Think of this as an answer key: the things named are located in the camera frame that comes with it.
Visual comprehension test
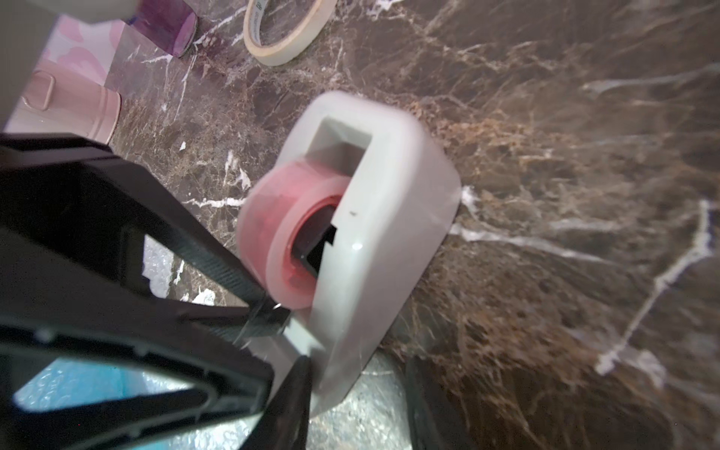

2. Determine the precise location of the pink pen cup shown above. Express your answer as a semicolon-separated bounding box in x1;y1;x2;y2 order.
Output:
5;58;122;144

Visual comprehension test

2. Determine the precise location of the bubble wrap sheet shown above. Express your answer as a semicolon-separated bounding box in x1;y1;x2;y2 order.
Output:
142;237;411;449

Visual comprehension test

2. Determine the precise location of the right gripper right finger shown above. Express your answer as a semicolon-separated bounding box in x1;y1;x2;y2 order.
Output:
404;356;477;449

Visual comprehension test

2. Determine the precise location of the white tape dispenser pink roll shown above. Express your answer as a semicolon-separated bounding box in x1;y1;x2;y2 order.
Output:
236;91;461;416

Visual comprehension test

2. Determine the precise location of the beige masking tape roll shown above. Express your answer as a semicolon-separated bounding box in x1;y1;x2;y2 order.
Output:
243;0;339;68

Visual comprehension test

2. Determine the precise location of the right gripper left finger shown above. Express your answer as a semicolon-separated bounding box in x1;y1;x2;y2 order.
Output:
240;356;313;450

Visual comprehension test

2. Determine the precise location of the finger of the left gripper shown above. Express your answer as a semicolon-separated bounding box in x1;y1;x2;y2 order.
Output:
1;133;290;341
1;317;274;449

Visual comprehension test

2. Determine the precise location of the blue glass bottle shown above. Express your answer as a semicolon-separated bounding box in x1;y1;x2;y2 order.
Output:
13;359;191;412

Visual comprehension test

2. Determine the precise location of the purple glass bottle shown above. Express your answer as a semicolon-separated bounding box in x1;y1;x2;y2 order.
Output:
124;0;199;57

